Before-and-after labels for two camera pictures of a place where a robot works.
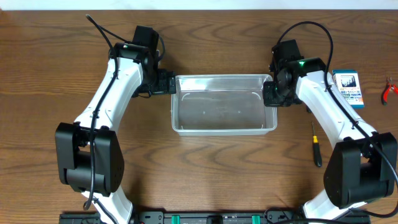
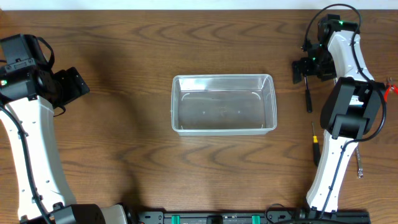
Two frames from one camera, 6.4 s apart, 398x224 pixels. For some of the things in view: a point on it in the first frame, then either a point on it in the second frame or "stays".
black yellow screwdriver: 317,154 stays
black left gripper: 168,84 to 74,85
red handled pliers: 389,87 stays
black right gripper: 268,99 to 328,74
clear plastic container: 219,105 stays
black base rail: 214,216 stays
